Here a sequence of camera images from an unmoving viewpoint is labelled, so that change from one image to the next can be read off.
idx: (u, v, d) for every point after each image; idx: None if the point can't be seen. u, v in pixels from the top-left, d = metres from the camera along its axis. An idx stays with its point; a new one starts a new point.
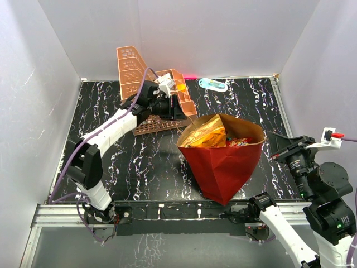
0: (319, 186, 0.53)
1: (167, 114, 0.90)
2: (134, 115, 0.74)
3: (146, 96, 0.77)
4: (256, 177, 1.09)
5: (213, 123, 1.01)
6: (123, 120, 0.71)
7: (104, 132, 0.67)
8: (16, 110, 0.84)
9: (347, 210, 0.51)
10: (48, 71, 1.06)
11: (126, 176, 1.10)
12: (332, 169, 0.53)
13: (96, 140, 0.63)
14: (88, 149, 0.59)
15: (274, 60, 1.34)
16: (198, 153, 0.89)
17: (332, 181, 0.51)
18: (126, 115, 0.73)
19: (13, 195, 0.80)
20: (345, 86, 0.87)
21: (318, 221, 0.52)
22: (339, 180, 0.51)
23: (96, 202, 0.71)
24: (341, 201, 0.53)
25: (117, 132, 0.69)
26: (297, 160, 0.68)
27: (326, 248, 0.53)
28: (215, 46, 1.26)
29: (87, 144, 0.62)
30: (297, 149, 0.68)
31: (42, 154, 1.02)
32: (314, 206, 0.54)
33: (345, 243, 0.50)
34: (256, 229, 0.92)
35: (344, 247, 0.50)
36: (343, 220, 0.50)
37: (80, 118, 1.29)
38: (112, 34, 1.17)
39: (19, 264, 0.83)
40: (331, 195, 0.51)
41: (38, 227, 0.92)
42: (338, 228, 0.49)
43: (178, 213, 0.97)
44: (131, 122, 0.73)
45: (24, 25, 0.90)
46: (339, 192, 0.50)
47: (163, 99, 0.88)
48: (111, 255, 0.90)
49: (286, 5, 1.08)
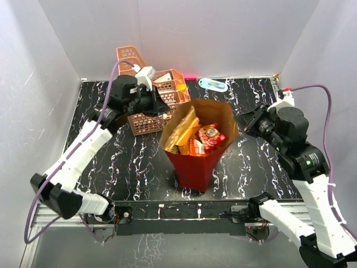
0: (283, 127, 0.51)
1: (150, 109, 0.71)
2: (104, 128, 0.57)
3: (122, 97, 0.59)
4: (256, 177, 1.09)
5: (190, 115, 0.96)
6: (90, 139, 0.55)
7: (68, 162, 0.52)
8: (16, 110, 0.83)
9: (315, 149, 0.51)
10: (47, 71, 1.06)
11: (126, 176, 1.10)
12: (290, 110, 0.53)
13: (59, 177, 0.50)
14: (51, 191, 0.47)
15: (274, 60, 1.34)
16: (187, 159, 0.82)
17: (289, 118, 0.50)
18: (93, 132, 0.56)
19: (13, 196, 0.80)
20: (345, 86, 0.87)
21: (290, 163, 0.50)
22: (297, 117, 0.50)
23: (93, 210, 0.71)
24: (309, 145, 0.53)
25: (85, 156, 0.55)
26: (264, 121, 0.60)
27: (305, 194, 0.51)
28: (215, 46, 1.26)
29: (51, 184, 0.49)
30: (261, 113, 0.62)
31: (42, 154, 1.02)
32: (283, 149, 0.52)
33: (321, 183, 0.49)
34: (256, 229, 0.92)
35: (322, 188, 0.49)
36: (311, 157, 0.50)
37: (80, 118, 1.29)
38: (112, 34, 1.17)
39: (19, 264, 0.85)
40: (294, 131, 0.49)
41: (38, 226, 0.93)
42: (308, 163, 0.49)
43: (178, 213, 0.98)
44: (101, 138, 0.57)
45: (24, 25, 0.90)
46: (299, 126, 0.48)
47: (144, 92, 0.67)
48: (111, 255, 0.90)
49: (287, 5, 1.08)
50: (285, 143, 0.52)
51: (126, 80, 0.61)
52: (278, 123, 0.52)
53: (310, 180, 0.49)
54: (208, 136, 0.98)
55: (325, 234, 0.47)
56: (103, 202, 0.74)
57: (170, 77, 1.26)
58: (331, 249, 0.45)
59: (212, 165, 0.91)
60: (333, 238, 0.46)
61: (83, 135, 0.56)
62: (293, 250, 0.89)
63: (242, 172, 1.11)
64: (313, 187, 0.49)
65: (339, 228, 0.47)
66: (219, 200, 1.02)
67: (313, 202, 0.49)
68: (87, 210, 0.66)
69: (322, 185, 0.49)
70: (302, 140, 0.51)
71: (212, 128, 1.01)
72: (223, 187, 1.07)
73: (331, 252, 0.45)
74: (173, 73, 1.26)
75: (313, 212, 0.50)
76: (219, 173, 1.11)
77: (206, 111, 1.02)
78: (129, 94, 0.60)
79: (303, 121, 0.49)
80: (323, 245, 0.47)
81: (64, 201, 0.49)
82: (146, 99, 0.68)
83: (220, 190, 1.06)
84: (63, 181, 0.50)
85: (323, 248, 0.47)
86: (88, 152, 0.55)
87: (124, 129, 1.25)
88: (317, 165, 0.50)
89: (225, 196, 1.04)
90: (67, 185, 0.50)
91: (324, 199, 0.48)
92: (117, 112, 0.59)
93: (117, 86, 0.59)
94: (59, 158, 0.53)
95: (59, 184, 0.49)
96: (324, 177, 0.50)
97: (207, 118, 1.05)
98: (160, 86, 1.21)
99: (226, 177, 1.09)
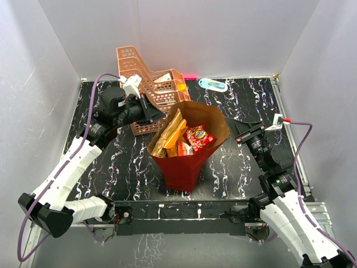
0: (271, 162, 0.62)
1: (143, 118, 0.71)
2: (92, 144, 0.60)
3: (110, 111, 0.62)
4: (256, 177, 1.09)
5: (176, 118, 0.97)
6: (79, 156, 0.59)
7: (57, 181, 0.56)
8: (15, 110, 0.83)
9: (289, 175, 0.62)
10: (47, 71, 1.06)
11: (126, 176, 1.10)
12: (282, 149, 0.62)
13: (48, 197, 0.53)
14: (41, 211, 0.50)
15: (274, 60, 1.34)
16: (176, 161, 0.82)
17: (280, 159, 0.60)
18: (80, 149, 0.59)
19: (13, 196, 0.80)
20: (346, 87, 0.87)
21: (266, 187, 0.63)
22: (285, 158, 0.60)
23: (91, 215, 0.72)
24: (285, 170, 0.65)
25: (73, 174, 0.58)
26: (257, 141, 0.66)
27: (282, 208, 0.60)
28: (215, 46, 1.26)
29: (39, 204, 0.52)
30: (259, 132, 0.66)
31: (42, 154, 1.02)
32: (265, 175, 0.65)
33: (292, 197, 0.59)
34: (256, 229, 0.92)
35: (294, 200, 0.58)
36: (282, 178, 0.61)
37: (80, 118, 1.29)
38: (112, 34, 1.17)
39: (19, 264, 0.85)
40: (279, 170, 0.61)
41: (38, 227, 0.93)
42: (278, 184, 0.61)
43: (178, 213, 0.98)
44: (89, 156, 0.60)
45: (24, 26, 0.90)
46: (285, 167, 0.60)
47: (133, 102, 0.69)
48: (111, 255, 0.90)
49: (286, 5, 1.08)
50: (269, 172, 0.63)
51: (116, 94, 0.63)
52: (269, 157, 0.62)
53: (283, 195, 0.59)
54: (197, 138, 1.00)
55: (308, 242, 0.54)
56: (100, 205, 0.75)
57: (170, 77, 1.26)
58: (316, 255, 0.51)
59: (198, 164, 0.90)
60: (314, 243, 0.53)
61: (71, 152, 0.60)
62: None
63: (242, 172, 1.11)
64: (286, 201, 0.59)
65: (317, 233, 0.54)
66: (219, 200, 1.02)
67: (290, 214, 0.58)
68: (83, 217, 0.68)
69: (293, 198, 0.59)
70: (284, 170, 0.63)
71: (199, 129, 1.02)
72: (223, 187, 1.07)
73: (316, 257, 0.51)
74: (173, 73, 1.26)
75: (294, 224, 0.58)
76: (219, 173, 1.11)
77: (193, 113, 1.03)
78: (117, 108, 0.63)
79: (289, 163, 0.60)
80: (311, 254, 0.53)
81: (53, 220, 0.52)
82: (137, 108, 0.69)
83: (220, 190, 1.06)
84: (53, 201, 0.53)
85: (312, 258, 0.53)
86: (76, 169, 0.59)
87: (124, 129, 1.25)
88: (287, 186, 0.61)
89: (225, 196, 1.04)
90: (57, 204, 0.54)
91: (298, 210, 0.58)
92: (106, 126, 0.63)
93: (103, 102, 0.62)
94: (48, 177, 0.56)
95: (47, 204, 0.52)
96: (294, 192, 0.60)
97: (194, 118, 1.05)
98: (160, 86, 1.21)
99: (227, 177, 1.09)
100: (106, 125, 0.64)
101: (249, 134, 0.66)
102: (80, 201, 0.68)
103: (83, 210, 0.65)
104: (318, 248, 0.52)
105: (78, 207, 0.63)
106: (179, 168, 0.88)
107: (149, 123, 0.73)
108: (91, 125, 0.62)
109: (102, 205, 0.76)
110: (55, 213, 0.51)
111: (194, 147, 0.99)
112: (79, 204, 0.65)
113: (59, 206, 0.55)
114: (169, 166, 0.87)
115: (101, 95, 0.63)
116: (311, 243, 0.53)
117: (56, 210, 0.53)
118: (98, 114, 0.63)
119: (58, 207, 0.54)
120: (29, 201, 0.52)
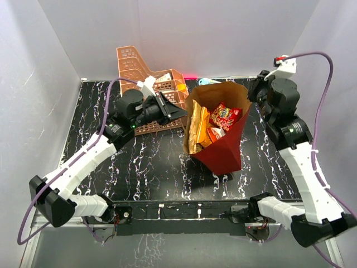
0: (275, 98, 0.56)
1: (162, 116, 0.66)
2: (110, 142, 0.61)
3: (127, 115, 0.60)
4: (256, 177, 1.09)
5: (196, 110, 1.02)
6: (95, 151, 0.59)
7: (70, 170, 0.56)
8: (16, 110, 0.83)
9: (300, 121, 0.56)
10: (47, 71, 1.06)
11: (126, 176, 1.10)
12: (285, 82, 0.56)
13: (58, 183, 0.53)
14: (49, 195, 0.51)
15: (275, 60, 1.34)
16: (212, 149, 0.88)
17: (281, 90, 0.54)
18: (98, 143, 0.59)
19: (13, 196, 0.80)
20: (349, 87, 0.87)
21: (274, 134, 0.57)
22: (288, 90, 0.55)
23: (92, 211, 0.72)
24: (297, 117, 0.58)
25: (87, 166, 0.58)
26: (262, 91, 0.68)
27: (290, 161, 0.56)
28: (215, 46, 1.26)
29: (49, 188, 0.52)
30: (258, 81, 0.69)
31: (42, 154, 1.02)
32: (272, 119, 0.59)
33: (305, 151, 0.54)
34: (256, 229, 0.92)
35: (306, 154, 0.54)
36: (295, 127, 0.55)
37: (80, 118, 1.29)
38: (112, 34, 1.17)
39: (19, 264, 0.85)
40: (283, 104, 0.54)
41: (38, 227, 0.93)
42: (291, 132, 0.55)
43: (178, 213, 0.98)
44: (105, 151, 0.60)
45: (25, 25, 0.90)
46: (289, 99, 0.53)
47: (150, 103, 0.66)
48: (111, 255, 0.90)
49: (286, 6, 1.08)
50: (274, 113, 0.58)
51: (135, 97, 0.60)
52: (271, 94, 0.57)
53: (294, 147, 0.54)
54: (222, 118, 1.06)
55: (310, 201, 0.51)
56: (101, 205, 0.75)
57: (170, 77, 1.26)
58: (316, 215, 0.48)
59: (235, 142, 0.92)
60: (318, 203, 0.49)
61: (88, 145, 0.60)
62: (293, 250, 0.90)
63: (242, 172, 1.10)
64: (297, 154, 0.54)
65: (324, 194, 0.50)
66: (219, 200, 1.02)
67: (298, 168, 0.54)
68: (84, 213, 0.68)
69: (306, 152, 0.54)
70: (291, 111, 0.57)
71: (221, 109, 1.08)
72: (223, 187, 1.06)
73: (316, 218, 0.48)
74: (173, 73, 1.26)
75: (298, 180, 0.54)
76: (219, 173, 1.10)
77: (210, 96, 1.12)
78: (135, 111, 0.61)
79: (293, 94, 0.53)
80: (309, 214, 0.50)
81: (59, 206, 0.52)
82: (155, 108, 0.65)
83: (220, 190, 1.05)
84: (62, 187, 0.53)
85: (310, 218, 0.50)
86: (90, 162, 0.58)
87: None
88: (300, 133, 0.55)
89: (225, 196, 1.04)
90: (65, 192, 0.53)
91: (308, 165, 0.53)
92: (125, 128, 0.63)
93: (121, 104, 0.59)
94: (62, 164, 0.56)
95: (57, 190, 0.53)
96: (307, 144, 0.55)
97: (212, 101, 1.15)
98: (160, 86, 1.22)
99: (227, 177, 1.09)
100: (125, 127, 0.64)
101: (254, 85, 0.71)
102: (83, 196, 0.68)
103: (85, 206, 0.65)
104: (321, 207, 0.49)
105: (80, 201, 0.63)
106: (219, 154, 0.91)
107: (169, 121, 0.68)
108: (111, 125, 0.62)
109: (104, 204, 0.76)
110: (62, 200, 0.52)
111: (223, 127, 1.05)
112: (81, 199, 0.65)
113: (67, 194, 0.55)
114: (208, 157, 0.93)
115: (121, 97, 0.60)
116: (314, 202, 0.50)
117: (63, 197, 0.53)
118: (117, 115, 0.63)
119: (65, 196, 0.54)
120: (40, 183, 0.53)
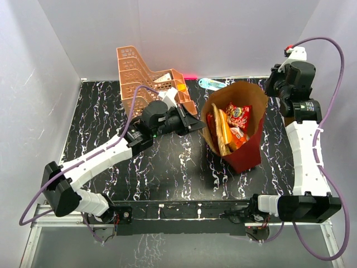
0: (293, 76, 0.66)
1: (182, 128, 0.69)
2: (129, 146, 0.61)
3: (149, 124, 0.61)
4: (256, 177, 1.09)
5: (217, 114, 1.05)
6: (113, 151, 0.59)
7: (86, 163, 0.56)
8: (16, 110, 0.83)
9: (314, 102, 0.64)
10: (47, 71, 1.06)
11: (126, 176, 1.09)
12: (304, 64, 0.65)
13: (72, 172, 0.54)
14: (61, 183, 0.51)
15: (275, 61, 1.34)
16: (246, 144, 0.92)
17: (299, 68, 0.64)
18: (118, 144, 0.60)
19: (13, 196, 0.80)
20: (350, 86, 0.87)
21: (285, 107, 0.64)
22: (306, 69, 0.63)
23: (91, 211, 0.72)
24: (312, 100, 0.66)
25: (102, 164, 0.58)
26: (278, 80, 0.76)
27: (293, 137, 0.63)
28: (216, 46, 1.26)
29: (63, 176, 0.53)
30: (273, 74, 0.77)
31: (42, 154, 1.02)
32: (286, 96, 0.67)
33: (308, 129, 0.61)
34: (256, 229, 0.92)
35: (309, 132, 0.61)
36: (307, 105, 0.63)
37: (80, 118, 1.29)
38: (112, 34, 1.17)
39: (19, 264, 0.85)
40: (298, 79, 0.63)
41: (38, 227, 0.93)
42: (302, 109, 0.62)
43: (179, 213, 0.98)
44: (122, 154, 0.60)
45: (25, 25, 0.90)
46: (303, 75, 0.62)
47: (172, 113, 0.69)
48: (111, 255, 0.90)
49: (286, 5, 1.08)
50: (289, 90, 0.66)
51: (158, 108, 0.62)
52: (290, 73, 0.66)
53: (299, 121, 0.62)
54: (237, 117, 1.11)
55: (300, 173, 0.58)
56: (103, 205, 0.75)
57: (170, 77, 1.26)
58: (301, 187, 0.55)
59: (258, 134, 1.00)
60: (307, 176, 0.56)
61: (109, 144, 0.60)
62: (293, 250, 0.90)
63: (242, 172, 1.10)
64: (300, 129, 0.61)
65: (315, 170, 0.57)
66: (219, 200, 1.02)
67: (298, 143, 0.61)
68: (86, 208, 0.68)
69: (309, 130, 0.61)
70: (305, 91, 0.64)
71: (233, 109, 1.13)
72: (223, 187, 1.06)
73: (300, 190, 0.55)
74: (173, 73, 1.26)
75: (295, 154, 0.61)
76: (219, 173, 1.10)
77: (222, 98, 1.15)
78: (157, 121, 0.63)
79: (309, 72, 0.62)
80: (297, 185, 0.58)
81: (67, 197, 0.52)
82: (176, 118, 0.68)
83: (220, 190, 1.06)
84: (73, 179, 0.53)
85: (295, 189, 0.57)
86: (106, 161, 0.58)
87: None
88: (310, 112, 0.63)
89: (225, 196, 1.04)
90: (76, 183, 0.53)
91: (307, 141, 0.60)
92: (145, 135, 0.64)
93: (145, 114, 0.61)
94: (81, 157, 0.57)
95: (70, 179, 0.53)
96: (314, 123, 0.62)
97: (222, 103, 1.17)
98: (160, 86, 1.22)
99: (227, 177, 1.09)
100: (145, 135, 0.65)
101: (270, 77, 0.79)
102: (87, 192, 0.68)
103: (88, 202, 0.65)
104: (308, 180, 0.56)
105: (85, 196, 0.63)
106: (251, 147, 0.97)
107: (187, 133, 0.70)
108: (133, 132, 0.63)
109: (104, 204, 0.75)
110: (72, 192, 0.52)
111: (240, 125, 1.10)
112: (86, 194, 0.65)
113: (77, 186, 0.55)
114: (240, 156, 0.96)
115: (146, 107, 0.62)
116: (303, 175, 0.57)
117: (73, 188, 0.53)
118: (140, 123, 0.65)
119: (75, 188, 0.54)
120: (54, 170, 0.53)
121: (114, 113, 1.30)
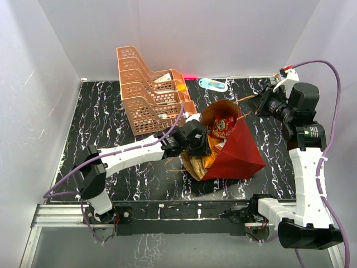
0: (295, 98, 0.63)
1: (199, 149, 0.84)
2: (163, 148, 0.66)
3: (188, 135, 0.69)
4: (256, 177, 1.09)
5: None
6: (148, 149, 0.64)
7: (122, 153, 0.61)
8: (16, 110, 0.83)
9: (318, 126, 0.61)
10: (47, 71, 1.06)
11: (126, 176, 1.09)
12: (306, 85, 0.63)
13: (109, 159, 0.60)
14: (97, 166, 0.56)
15: (275, 60, 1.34)
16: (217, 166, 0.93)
17: (303, 90, 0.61)
18: (154, 145, 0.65)
19: (13, 196, 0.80)
20: (351, 87, 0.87)
21: (288, 131, 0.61)
22: (310, 91, 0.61)
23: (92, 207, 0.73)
24: (315, 123, 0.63)
25: (136, 158, 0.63)
26: (273, 102, 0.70)
27: (294, 163, 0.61)
28: (216, 46, 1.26)
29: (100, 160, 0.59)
30: (268, 95, 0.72)
31: (42, 154, 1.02)
32: (289, 119, 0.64)
33: (313, 156, 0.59)
34: (256, 229, 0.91)
35: (313, 160, 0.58)
36: (311, 131, 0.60)
37: (80, 118, 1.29)
38: (112, 34, 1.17)
39: (19, 264, 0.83)
40: (304, 101, 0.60)
41: (38, 227, 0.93)
42: (305, 134, 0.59)
43: (179, 213, 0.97)
44: (154, 154, 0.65)
45: (25, 26, 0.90)
46: (309, 98, 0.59)
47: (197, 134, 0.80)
48: (111, 255, 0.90)
49: (286, 5, 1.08)
50: (291, 113, 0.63)
51: (199, 127, 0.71)
52: (293, 95, 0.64)
53: (303, 148, 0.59)
54: (222, 130, 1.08)
55: (303, 204, 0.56)
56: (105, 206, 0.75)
57: (170, 77, 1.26)
58: (303, 218, 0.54)
59: (242, 147, 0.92)
60: (309, 207, 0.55)
61: (145, 142, 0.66)
62: (292, 250, 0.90)
63: None
64: (304, 156, 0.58)
65: (318, 201, 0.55)
66: (219, 200, 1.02)
67: (300, 170, 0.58)
68: (92, 200, 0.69)
69: (312, 158, 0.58)
70: (309, 115, 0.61)
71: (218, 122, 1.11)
72: (223, 187, 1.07)
73: (302, 220, 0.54)
74: (173, 74, 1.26)
75: (298, 181, 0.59)
76: None
77: (205, 118, 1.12)
78: (193, 137, 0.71)
79: (313, 96, 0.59)
80: (299, 215, 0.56)
81: (98, 181, 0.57)
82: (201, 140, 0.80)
83: (220, 190, 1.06)
84: (109, 164, 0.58)
85: (296, 219, 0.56)
86: (140, 156, 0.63)
87: (124, 130, 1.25)
88: (314, 138, 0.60)
89: (225, 196, 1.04)
90: (109, 170, 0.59)
91: (310, 170, 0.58)
92: (178, 145, 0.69)
93: (188, 127, 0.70)
94: (119, 147, 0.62)
95: (106, 164, 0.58)
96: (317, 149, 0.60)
97: (208, 120, 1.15)
98: (160, 86, 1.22)
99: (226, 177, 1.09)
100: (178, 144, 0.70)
101: (263, 99, 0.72)
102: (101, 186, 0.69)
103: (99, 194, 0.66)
104: (310, 212, 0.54)
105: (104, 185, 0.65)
106: (231, 164, 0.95)
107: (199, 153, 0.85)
108: (167, 138, 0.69)
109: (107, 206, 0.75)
110: (104, 177, 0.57)
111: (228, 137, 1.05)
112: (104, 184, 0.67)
113: (109, 172, 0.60)
114: (222, 172, 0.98)
115: (189, 121, 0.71)
116: (306, 206, 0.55)
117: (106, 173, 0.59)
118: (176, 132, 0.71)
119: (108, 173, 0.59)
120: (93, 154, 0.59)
121: (114, 113, 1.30)
